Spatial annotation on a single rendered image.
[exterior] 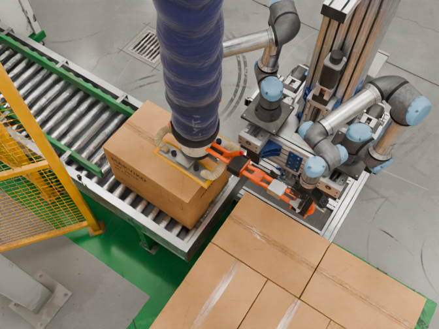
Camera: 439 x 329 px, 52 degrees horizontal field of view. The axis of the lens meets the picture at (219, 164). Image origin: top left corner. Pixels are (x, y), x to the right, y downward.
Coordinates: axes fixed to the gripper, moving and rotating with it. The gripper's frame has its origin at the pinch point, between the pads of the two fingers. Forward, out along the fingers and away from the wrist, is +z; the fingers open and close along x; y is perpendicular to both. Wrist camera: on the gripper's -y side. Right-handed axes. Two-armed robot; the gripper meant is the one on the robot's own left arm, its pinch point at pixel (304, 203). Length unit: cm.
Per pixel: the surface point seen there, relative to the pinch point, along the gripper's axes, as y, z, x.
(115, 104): 146, 61, -16
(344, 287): -39, 70, -4
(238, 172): 32.5, -2.3, 5.5
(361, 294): -48, 70, -7
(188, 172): 55, 11, 14
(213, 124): 50, -20, 1
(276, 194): 12.4, -1.0, 3.7
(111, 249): 102, 125, 52
